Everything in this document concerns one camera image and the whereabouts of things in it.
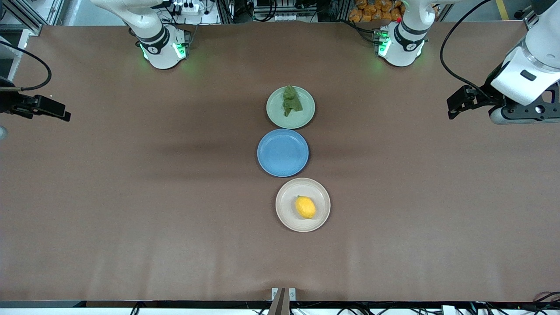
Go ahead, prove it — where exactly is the green lettuce leaf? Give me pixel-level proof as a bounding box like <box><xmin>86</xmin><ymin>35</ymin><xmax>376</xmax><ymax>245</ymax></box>
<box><xmin>282</xmin><ymin>85</ymin><xmax>303</xmax><ymax>117</ymax></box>

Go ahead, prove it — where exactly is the yellow lemon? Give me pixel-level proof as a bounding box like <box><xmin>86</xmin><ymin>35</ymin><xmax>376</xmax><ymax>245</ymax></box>
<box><xmin>295</xmin><ymin>196</ymin><xmax>317</xmax><ymax>220</ymax></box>

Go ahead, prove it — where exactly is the bag of orange items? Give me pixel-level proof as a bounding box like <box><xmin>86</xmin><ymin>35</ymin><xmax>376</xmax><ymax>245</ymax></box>
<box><xmin>349</xmin><ymin>0</ymin><xmax>404</xmax><ymax>23</ymax></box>

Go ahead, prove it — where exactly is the green round plate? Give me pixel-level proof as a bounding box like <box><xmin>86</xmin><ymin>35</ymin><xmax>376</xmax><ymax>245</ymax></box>
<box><xmin>266</xmin><ymin>85</ymin><xmax>316</xmax><ymax>130</ymax></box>

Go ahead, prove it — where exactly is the white power strip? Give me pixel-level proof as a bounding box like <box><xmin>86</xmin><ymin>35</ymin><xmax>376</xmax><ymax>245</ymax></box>
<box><xmin>172</xmin><ymin>1</ymin><xmax>201</xmax><ymax>14</ymax></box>

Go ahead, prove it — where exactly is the blue round plate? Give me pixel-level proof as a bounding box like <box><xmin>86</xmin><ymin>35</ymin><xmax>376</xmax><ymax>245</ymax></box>
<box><xmin>257</xmin><ymin>129</ymin><xmax>310</xmax><ymax>178</ymax></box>

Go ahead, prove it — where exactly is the dark equipment rack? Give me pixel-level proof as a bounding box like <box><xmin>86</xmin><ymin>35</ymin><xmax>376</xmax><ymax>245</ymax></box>
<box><xmin>218</xmin><ymin>0</ymin><xmax>350</xmax><ymax>24</ymax></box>

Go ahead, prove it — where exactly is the beige round plate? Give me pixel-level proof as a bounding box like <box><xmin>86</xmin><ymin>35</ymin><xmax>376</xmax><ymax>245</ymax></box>
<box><xmin>275</xmin><ymin>178</ymin><xmax>331</xmax><ymax>232</ymax></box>

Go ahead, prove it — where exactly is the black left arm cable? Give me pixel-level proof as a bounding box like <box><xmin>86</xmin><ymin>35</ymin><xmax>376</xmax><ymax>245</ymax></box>
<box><xmin>440</xmin><ymin>0</ymin><xmax>504</xmax><ymax>98</ymax></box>

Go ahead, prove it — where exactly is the aluminium frame profile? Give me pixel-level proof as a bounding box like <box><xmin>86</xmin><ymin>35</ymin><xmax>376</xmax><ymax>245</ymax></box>
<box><xmin>0</xmin><ymin>0</ymin><xmax>66</xmax><ymax>36</ymax></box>
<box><xmin>514</xmin><ymin>0</ymin><xmax>539</xmax><ymax>28</ymax></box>

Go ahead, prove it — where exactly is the black base cable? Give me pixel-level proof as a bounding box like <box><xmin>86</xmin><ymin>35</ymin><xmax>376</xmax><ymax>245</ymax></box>
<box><xmin>348</xmin><ymin>20</ymin><xmax>379</xmax><ymax>44</ymax></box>

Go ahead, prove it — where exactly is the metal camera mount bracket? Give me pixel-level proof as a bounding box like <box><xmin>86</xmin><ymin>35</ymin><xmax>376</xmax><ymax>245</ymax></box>
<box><xmin>271</xmin><ymin>287</ymin><xmax>297</xmax><ymax>315</ymax></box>

